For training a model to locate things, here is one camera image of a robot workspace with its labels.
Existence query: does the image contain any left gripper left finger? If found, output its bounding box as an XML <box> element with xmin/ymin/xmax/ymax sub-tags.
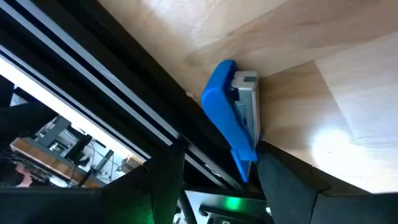
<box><xmin>0</xmin><ymin>142</ymin><xmax>187</xmax><ymax>224</ymax></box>

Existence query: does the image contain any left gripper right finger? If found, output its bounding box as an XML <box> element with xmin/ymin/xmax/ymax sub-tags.
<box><xmin>256</xmin><ymin>141</ymin><xmax>398</xmax><ymax>224</ymax></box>

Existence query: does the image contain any blue stapler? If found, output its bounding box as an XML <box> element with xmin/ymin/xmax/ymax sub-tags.
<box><xmin>200</xmin><ymin>59</ymin><xmax>261</xmax><ymax>183</ymax></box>

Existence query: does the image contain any wooden desk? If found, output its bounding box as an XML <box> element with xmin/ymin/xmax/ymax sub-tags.
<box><xmin>9</xmin><ymin>136</ymin><xmax>105</xmax><ymax>189</ymax></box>

